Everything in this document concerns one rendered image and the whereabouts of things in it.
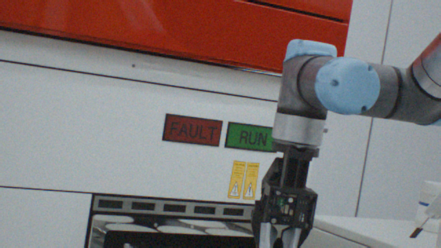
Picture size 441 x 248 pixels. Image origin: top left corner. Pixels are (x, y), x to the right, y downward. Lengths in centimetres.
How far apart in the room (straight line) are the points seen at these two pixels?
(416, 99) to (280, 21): 43
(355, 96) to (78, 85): 50
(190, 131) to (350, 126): 223
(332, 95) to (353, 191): 266
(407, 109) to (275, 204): 23
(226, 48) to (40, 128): 35
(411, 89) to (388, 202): 274
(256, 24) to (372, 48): 224
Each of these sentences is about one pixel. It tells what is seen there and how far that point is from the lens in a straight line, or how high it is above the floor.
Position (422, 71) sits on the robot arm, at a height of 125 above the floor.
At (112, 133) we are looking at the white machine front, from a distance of 152.
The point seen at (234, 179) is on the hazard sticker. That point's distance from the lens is 166.
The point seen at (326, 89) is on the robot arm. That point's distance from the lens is 120.
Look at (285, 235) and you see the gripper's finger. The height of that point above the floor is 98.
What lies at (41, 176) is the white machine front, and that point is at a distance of 148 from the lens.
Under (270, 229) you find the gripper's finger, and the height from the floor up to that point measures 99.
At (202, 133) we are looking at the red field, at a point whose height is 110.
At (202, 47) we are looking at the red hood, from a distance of 153.
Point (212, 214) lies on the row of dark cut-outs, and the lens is 164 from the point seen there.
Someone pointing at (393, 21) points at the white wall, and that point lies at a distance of 388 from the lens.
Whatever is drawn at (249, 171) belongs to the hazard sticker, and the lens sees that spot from 167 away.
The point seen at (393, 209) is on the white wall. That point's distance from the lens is 402.
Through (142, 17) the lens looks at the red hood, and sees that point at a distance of 147.
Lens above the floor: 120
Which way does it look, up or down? 3 degrees down
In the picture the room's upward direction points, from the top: 9 degrees clockwise
